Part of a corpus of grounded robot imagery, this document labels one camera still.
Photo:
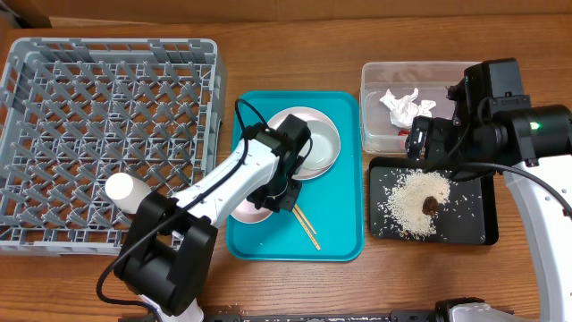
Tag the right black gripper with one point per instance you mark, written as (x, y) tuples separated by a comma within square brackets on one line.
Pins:
[(420, 140)]

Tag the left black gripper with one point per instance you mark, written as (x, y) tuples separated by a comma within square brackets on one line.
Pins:
[(287, 201)]

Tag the wooden chopstick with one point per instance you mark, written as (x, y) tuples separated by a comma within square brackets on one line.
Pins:
[(310, 235), (304, 218)]

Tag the white round plate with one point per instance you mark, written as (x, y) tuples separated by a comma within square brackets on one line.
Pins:
[(306, 114)]

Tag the red foil snack wrapper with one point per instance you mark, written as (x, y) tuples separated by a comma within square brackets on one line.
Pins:
[(404, 133)]

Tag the pink shallow bowl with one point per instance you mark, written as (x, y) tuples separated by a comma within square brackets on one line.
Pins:
[(247, 213)]

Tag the white paper napkin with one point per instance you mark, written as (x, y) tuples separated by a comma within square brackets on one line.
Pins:
[(403, 110)]

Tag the brown food chunk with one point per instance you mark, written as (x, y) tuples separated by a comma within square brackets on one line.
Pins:
[(430, 206)]

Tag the white rice pile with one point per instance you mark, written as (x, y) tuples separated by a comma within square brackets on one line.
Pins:
[(402, 211)]

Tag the white cup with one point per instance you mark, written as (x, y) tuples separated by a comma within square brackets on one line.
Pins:
[(126, 192)]

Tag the grey bowl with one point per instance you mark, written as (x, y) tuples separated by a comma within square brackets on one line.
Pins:
[(324, 147)]

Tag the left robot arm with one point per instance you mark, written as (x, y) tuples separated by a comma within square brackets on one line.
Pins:
[(167, 252)]

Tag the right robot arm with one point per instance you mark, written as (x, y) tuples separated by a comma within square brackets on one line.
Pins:
[(495, 129)]

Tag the clear plastic waste bin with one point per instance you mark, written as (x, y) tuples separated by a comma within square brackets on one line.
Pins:
[(429, 78)]

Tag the black food waste tray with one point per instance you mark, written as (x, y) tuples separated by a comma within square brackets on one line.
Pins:
[(469, 218)]

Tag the grey plastic dishwasher rack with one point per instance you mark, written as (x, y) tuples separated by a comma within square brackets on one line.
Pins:
[(74, 111)]

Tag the teal plastic serving tray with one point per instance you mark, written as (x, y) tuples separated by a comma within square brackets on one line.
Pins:
[(332, 202)]

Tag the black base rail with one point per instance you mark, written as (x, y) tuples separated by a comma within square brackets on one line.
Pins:
[(461, 309)]

